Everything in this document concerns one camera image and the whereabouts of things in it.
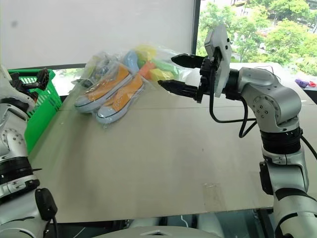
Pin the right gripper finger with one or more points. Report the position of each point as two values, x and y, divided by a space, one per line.
179 87
188 60

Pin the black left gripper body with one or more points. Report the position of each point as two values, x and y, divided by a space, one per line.
29 85

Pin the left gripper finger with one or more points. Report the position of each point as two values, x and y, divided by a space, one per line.
43 78
15 79

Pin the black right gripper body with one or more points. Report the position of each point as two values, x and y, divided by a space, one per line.
206 74

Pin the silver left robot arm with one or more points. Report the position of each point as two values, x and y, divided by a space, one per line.
12 141

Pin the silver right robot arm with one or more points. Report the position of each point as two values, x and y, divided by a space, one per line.
267 94

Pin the green plastic basket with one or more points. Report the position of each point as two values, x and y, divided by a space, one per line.
44 111

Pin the clear bag of small items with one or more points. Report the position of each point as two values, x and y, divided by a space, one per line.
99 65

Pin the clear bag of foam toys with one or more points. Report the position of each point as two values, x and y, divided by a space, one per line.
183 74

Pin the black window ledge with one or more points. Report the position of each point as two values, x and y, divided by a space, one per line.
62 66

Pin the yellow foam block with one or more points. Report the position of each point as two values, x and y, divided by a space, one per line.
161 74

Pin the green foam toy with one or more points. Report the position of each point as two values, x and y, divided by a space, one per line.
166 65

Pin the orange foam block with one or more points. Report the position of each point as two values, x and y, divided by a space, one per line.
146 70

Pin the clear plastic shoe bag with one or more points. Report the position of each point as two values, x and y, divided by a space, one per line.
138 93

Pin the yellow foam toy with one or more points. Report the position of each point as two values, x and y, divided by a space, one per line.
148 50

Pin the light blue foam toy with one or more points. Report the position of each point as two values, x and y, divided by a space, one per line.
130 60

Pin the orange canvas sneaker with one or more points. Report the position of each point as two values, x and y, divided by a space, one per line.
104 93
121 101

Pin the purple object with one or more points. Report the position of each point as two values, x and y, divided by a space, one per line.
301 82

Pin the red object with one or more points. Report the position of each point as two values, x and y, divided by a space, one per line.
312 84

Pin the clear tape patch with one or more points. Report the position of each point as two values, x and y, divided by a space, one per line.
211 194

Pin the grey rounded shape under table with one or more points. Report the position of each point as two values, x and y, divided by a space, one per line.
227 225

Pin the silver robot torso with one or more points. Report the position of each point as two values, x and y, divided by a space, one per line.
148 231

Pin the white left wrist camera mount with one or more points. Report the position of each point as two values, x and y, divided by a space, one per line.
15 95

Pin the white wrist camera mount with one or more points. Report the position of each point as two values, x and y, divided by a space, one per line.
224 62
15 95

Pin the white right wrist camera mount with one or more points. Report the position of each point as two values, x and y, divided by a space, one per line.
224 62

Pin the dark window frame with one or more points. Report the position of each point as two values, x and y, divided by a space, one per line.
196 27

